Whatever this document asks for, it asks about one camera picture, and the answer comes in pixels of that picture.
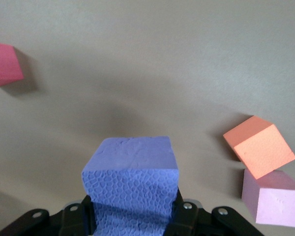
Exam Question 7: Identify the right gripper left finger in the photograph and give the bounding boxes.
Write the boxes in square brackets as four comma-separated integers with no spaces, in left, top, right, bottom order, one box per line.
[0,195,99,236]

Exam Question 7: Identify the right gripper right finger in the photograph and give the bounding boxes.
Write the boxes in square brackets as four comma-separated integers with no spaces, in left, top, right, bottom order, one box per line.
[166,190,263,236]

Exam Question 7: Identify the purple foam block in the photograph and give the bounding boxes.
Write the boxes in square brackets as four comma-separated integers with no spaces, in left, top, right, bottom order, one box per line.
[81,136,180,236]

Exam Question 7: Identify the orange foam block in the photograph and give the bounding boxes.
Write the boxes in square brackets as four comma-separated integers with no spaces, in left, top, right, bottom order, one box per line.
[223,115,295,179]

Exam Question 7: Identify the magenta red foam block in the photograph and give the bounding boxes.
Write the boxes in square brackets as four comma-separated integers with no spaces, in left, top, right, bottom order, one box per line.
[0,41,25,87]

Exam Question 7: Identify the light pink foam block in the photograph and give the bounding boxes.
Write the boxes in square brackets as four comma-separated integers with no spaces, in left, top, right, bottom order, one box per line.
[241,169,295,228]

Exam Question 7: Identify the table cover mat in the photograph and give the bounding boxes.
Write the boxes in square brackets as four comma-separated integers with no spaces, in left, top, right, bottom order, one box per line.
[0,0,295,236]

